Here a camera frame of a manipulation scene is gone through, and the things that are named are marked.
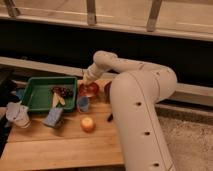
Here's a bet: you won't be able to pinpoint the wooden table board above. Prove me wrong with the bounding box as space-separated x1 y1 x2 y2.
0 78 125 171

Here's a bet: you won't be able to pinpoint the silver metal fork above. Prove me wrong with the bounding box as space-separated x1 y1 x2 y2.
82 85 94 94

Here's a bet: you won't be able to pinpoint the pale banana slices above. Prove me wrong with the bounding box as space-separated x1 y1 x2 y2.
52 93 65 107

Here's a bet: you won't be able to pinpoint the dark purple grapes bunch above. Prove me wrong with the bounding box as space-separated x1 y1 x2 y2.
51 87 73 98

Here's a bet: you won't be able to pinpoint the orange yellow apple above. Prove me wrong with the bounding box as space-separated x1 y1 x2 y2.
80 117 95 133

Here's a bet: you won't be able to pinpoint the white crumpled cloth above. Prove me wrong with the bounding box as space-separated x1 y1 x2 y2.
6 102 30 128

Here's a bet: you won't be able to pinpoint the blue plastic cup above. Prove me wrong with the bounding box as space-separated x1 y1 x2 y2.
76 96 89 112

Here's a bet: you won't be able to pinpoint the green plastic tray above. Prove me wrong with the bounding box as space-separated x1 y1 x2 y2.
22 76 77 113

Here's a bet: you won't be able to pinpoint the blue sponge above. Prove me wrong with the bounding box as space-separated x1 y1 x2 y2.
43 107 63 128

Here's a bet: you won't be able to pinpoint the purple bowl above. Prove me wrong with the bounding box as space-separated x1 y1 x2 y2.
104 81 112 101

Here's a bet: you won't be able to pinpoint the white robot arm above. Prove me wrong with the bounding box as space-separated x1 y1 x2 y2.
83 51 177 171

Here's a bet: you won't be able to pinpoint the red bowl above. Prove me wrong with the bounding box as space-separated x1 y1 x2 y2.
78 82 99 97

